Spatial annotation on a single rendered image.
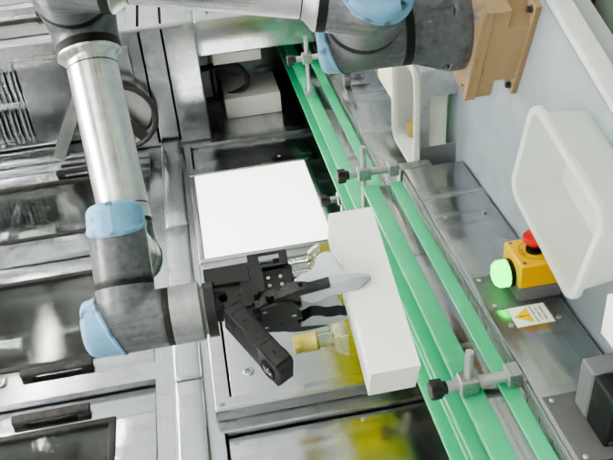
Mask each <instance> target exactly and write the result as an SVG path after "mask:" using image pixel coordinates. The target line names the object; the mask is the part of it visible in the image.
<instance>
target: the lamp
mask: <svg viewBox="0 0 613 460"><path fill-rule="evenodd" d="M491 278H492V281H493V283H494V284H495V285H496V286H497V287H499V288H507V287H514V286H515V284H516V271H515V267H514V263H513V261H512V260H511V259H510V258H504V259H501V260H496V261H494V262H493V263H492V265H491Z"/></svg>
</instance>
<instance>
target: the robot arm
mask: <svg viewBox="0 0 613 460"><path fill-rule="evenodd" d="M30 2H31V3H32V5H33V6H34V8H35V9H36V11H37V13H38V14H39V16H40V17H41V19H42V21H43V22H44V24H45V26H46V28H47V31H48V33H49V35H50V36H51V39H52V41H53V44H54V47H55V50H56V54H57V61H58V63H59V64H60V65H61V66H63V67H64V68H66V69H67V72H68V79H69V84H70V88H71V92H72V97H73V101H74V105H75V110H76V114H77V119H78V126H79V131H80V135H81V140H82V144H83V148H84V153H85V157H86V162H87V166H88V174H89V178H90V182H91V187H92V191H93V195H94V200H95V204H94V205H92V206H90V208H89V209H88V210H87V211H86V225H87V231H86V236H87V237H88V247H89V253H90V260H91V266H92V273H93V279H94V285H95V297H94V298H92V299H91V300H87V301H85V302H83V303H82V305H81V307H80V312H79V316H80V329H81V335H82V339H83V342H84V345H85V348H86V350H87V352H88V353H89V354H90V355H91V356H93V357H95V358H105V357H111V356H119V355H125V356H126V355H129V354H130V353H134V352H140V351H145V350H154V349H159V348H164V347H170V346H174V345H180V344H185V343H190V342H195V341H201V340H206V339H207V338H208V335H210V337H211V338H213V337H219V336H221V334H220V327H219V322H222V321H224V323H225V328H226V329H227V330H228V331H229V332H230V333H231V334H232V335H233V337H234V338H235V339H236V340H237V341H238V342H239V343H240V344H241V346H242V347H243V348H244V349H245V350H246V351H247V352H248V354H249V355H250V356H251V357H252V358H253V359H254V360H255V362H256V363H257V364H258V365H259V366H260V367H261V369H262V371H263V372H264V373H265V375H266V376H267V377H268V378H269V379H270V380H271V381H273V382H274V383H275V384H276V385H277V386H280V385H282V384H283V383H284V382H286V381H287V380H289V379H290V378H291V377H293V376H294V361H293V358H292V356H291V355H290V354H289V352H288V351H287V350H286V349H285V348H284V347H282V346H281V345H280V344H279V343H278V342H277V341H276V340H275V338H274V337H273V336H272V335H271V334H270V333H269V332H282V331H285V332H299V331H306V330H311V329H318V328H322V327H325V326H328V324H333V323H337V322H340V321H342V320H345V319H348V314H347V311H346V307H345V306H343V304H342V302H341V301H340V299H339V298H338V295H341V294H343V293H345V292H348V291H351V290H358V289H360V288H362V287H363V286H364V285H365V284H366V283H367V282H368V281H369V280H370V279H371V277H370V274H362V273H352V274H346V273H345V272H344V270H343V268H342V267H341V265H340V264H339V262H338V261H337V259H336V258H335V256H334V255H333V254H332V253H330V252H323V253H321V254H319V255H318V256H317V260H316V263H315V266H314V268H313V269H312V270H311V271H309V272H306V273H304V274H302V275H300V276H299V277H298V278H297V280H296V282H293V281H294V275H293V271H292V267H291V265H289V264H288V259H287V254H286V250H285V249H280V250H275V251H269V252H264V253H258V254H252V255H247V256H246V258H247V262H246V263H242V264H236V265H230V266H225V267H215V268H209V269H204V270H203V279H204V283H202V285H201V286H200V285H199V283H197V282H193V283H188V284H182V285H178V286H172V287H163V288H156V289H155V286H154V278H155V277H156V276H157V275H158V274H159V272H160V271H161V267H162V261H163V254H162V250H161V247H160V245H159V244H158V242H157V237H156V234H155V229H154V225H153V221H152V218H151V210H150V207H149V202H148V197H147V194H146V189H145V185H144V181H143V177H142V172H141V167H140V160H139V156H138V152H137V148H136V143H135V140H134V135H133V130H132V127H131V122H130V115H129V111H128V106H127V101H126V98H125V93H124V89H123V85H122V81H121V76H120V72H119V64H118V59H119V57H120V56H121V54H122V48H121V44H120V40H119V30H118V23H117V15H116V14H117V13H118V12H119V11H120V10H121V9H122V8H123V7H125V6H126V5H147V6H157V7H169V8H179V9H190V10H200V11H210V12H221V13H231V14H242V15H252V16H272V17H283V18H294V19H300V20H302V21H304V22H305V24H306V25H307V26H308V27H309V29H310V30H311V31H312V32H315V34H316V41H317V51H318V56H319V62H320V67H321V69H322V70H323V71H324V72H325V73H327V74H341V75H345V74H347V73H349V72H357V71H364V70H372V69H379V68H393V67H400V66H408V65H419V66H424V67H428V68H436V69H440V70H445V71H455V70H463V69H465V68H466V67H467V65H468V64H469V61H470V59H471V55H472V52H473V36H474V22H473V5H472V0H30ZM274 254H278V258H273V264H269V265H268V264H262V265H260V266H259V261H258V257H259V256H268V255H274Z"/></svg>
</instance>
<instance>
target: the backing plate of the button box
mask: <svg viewBox="0 0 613 460"><path fill-rule="evenodd" d="M472 281H473V283H474V284H475V286H476V288H477V289H478V291H479V293H480V294H481V296H482V298H483V300H484V302H485V304H486V305H487V307H488V309H490V311H496V310H500V309H506V308H515V307H521V306H525V305H531V304H536V303H541V302H547V301H551V300H557V299H561V297H560V296H559V295H557V296H552V297H546V298H537V299H531V300H527V301H521V302H518V301H517V299H516V298H515V296H514V294H513V293H512V291H511V290H510V288H509V287H497V286H496V285H495V284H494V283H493V281H492V278H491V275H489V276H483V277H473V278H472Z"/></svg>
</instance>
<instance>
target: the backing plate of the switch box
mask: <svg viewBox="0 0 613 460"><path fill-rule="evenodd" d="M576 394H577V391H575V392H566V393H561V394H557V395H552V396H547V397H543V398H542V399H543V401H544V403H545V405H546V407H547V408H548V410H549V412H550V413H551V414H552V416H553V417H554V419H555V421H556V423H557V425H558V427H559V428H560V430H561V432H562V433H563V435H564V437H565V438H566V440H567V441H568V443H569V445H570V446H571V448H572V450H573V451H574V453H575V455H576V457H577V459H578V460H608V459H613V445H612V446H603V445H602V443H601V442H600V441H599V439H598V438H597V436H596V434H595V432H594V431H593V429H592V428H591V426H590V425H589V423H588V421H587V418H586V417H585V416H584V415H583V414H582V413H581V411H580V409H579V408H578V406H577V404H576V402H575V399H576Z"/></svg>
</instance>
